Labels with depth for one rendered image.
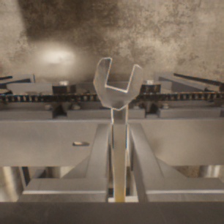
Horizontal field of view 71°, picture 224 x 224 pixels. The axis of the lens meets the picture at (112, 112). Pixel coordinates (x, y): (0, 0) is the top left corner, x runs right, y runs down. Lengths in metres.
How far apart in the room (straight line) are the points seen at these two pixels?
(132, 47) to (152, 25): 0.22
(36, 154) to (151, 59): 1.26
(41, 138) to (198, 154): 0.28
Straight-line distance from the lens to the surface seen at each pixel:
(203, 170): 0.78
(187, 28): 1.55
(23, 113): 0.58
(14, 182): 0.82
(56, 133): 0.29
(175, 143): 0.30
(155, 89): 0.54
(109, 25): 1.44
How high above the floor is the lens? 1.41
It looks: 73 degrees down
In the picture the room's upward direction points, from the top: 178 degrees counter-clockwise
